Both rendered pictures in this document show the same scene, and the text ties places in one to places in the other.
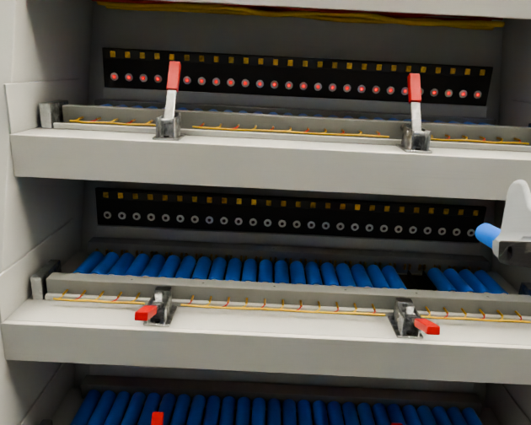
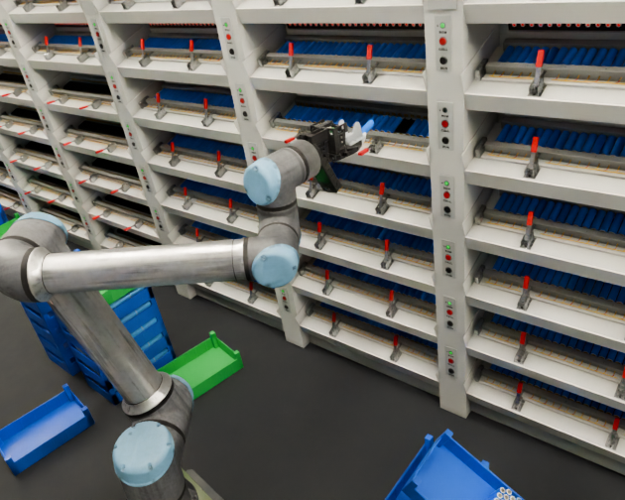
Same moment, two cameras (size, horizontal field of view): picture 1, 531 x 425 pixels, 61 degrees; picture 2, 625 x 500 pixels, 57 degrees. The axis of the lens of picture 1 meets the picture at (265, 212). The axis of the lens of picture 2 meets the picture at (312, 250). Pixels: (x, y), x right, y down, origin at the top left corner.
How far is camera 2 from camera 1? 1.37 m
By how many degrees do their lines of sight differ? 52
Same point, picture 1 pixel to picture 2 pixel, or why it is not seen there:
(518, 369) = (410, 169)
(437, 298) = (392, 138)
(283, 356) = not seen: hidden behind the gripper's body
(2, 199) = (252, 98)
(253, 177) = (316, 91)
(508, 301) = (419, 141)
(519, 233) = not seen: hidden behind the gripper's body
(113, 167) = (278, 87)
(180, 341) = not seen: hidden behind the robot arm
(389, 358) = (367, 160)
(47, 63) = (258, 38)
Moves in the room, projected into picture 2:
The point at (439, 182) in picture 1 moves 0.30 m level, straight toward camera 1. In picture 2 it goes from (375, 95) to (274, 130)
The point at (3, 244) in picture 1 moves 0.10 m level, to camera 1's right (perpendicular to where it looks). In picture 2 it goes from (256, 113) to (279, 116)
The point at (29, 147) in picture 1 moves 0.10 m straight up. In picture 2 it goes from (255, 80) to (248, 47)
